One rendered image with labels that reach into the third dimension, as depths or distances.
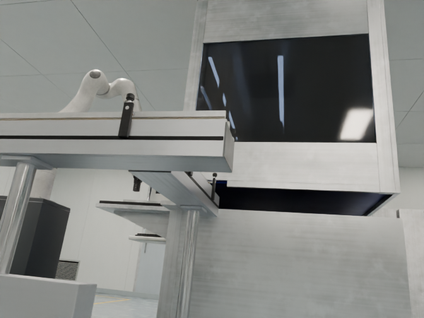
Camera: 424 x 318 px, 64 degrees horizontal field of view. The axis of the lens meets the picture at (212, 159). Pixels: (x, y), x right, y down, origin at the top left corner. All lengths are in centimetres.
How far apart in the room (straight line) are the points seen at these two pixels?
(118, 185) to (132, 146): 743
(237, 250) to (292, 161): 47
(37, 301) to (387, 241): 126
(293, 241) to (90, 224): 712
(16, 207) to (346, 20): 170
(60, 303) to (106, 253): 720
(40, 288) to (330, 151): 125
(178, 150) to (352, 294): 100
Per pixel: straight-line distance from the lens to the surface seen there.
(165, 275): 160
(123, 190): 815
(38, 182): 191
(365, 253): 155
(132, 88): 202
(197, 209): 135
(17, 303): 92
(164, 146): 79
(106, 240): 809
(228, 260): 153
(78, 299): 85
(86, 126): 91
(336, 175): 159
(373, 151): 166
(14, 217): 100
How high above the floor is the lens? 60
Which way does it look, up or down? 19 degrees up
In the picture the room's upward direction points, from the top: 5 degrees clockwise
